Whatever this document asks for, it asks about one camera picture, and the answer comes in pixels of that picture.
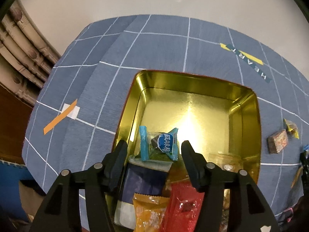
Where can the yellow brown candy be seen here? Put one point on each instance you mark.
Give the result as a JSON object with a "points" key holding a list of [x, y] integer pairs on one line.
{"points": [[291, 128]]}

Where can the fried twist bag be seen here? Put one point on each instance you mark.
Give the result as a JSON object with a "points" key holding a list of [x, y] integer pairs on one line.
{"points": [[225, 212], [226, 162]]}

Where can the brown wooden door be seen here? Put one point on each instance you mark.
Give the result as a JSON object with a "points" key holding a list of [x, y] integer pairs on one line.
{"points": [[14, 118]]}

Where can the blue foam mat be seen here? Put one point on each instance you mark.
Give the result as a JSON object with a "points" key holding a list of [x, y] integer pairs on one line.
{"points": [[11, 174]]}

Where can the navy white snack packet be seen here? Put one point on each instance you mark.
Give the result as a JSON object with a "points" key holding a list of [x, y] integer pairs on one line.
{"points": [[142, 177]]}

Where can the beige patterned curtain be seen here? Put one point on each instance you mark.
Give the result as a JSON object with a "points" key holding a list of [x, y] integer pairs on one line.
{"points": [[26, 57]]}

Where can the orange tape strip left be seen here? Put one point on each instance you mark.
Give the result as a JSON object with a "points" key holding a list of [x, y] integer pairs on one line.
{"points": [[59, 117]]}

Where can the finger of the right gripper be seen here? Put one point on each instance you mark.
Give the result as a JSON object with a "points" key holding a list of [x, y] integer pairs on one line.
{"points": [[305, 168]]}

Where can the orange snack packet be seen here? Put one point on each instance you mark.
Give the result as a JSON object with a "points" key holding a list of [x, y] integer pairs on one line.
{"points": [[149, 211]]}

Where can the maroon gold toffee tin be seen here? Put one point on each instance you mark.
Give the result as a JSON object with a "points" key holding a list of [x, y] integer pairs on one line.
{"points": [[215, 116]]}

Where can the pink plastic tie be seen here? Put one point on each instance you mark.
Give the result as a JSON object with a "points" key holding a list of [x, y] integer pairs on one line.
{"points": [[287, 215]]}

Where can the blue checked tablecloth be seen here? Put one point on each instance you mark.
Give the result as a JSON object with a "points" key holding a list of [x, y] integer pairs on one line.
{"points": [[98, 68]]}

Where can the white paper patch left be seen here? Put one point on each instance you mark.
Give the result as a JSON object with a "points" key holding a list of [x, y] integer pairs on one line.
{"points": [[73, 113]]}

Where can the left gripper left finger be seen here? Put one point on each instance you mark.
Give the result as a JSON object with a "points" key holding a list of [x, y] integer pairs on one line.
{"points": [[113, 166]]}

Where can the orange tape strip right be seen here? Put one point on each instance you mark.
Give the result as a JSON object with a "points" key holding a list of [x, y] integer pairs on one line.
{"points": [[299, 171]]}

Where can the orange tape strip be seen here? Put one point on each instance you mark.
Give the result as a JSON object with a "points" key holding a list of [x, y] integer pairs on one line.
{"points": [[299, 171], [59, 117]]}

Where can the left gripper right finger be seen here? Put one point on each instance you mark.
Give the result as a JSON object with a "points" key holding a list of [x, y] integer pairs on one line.
{"points": [[195, 166]]}

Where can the blue plum candy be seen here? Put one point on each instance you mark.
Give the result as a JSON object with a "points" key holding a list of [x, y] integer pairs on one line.
{"points": [[158, 146]]}

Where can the red snack packet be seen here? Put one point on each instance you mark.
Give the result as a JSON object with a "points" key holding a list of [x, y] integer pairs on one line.
{"points": [[183, 209]]}

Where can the brown red brick candy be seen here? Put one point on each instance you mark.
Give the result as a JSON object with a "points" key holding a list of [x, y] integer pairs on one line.
{"points": [[277, 142]]}

